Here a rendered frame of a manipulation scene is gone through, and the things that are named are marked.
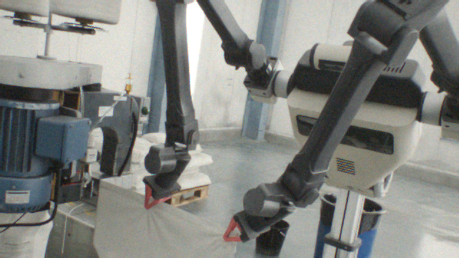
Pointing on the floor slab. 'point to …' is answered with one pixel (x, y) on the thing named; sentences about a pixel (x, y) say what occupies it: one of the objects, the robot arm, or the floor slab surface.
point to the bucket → (272, 239)
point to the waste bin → (365, 231)
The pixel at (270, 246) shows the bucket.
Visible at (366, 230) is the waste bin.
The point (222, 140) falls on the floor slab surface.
